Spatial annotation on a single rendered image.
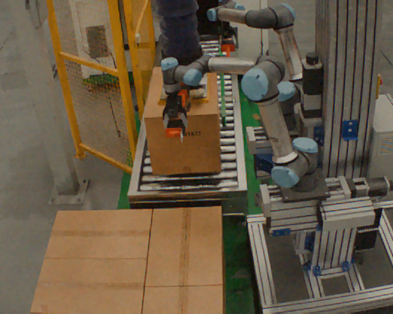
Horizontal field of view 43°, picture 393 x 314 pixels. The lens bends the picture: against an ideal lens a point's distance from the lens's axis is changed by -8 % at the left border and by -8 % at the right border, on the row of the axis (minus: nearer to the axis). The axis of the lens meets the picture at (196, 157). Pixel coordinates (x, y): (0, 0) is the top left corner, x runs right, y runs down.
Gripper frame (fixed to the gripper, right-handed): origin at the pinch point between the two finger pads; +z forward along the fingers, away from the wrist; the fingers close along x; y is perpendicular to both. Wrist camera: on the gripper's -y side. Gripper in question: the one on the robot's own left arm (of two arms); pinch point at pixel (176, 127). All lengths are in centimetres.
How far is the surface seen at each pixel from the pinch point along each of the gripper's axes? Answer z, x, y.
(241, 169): 62, -30, 45
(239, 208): 75, -29, 24
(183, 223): 67, 3, 4
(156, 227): 67, 18, 1
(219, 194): 63, -17, 23
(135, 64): 38, 45, 146
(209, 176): 67, -11, 45
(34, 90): 24, 109, 91
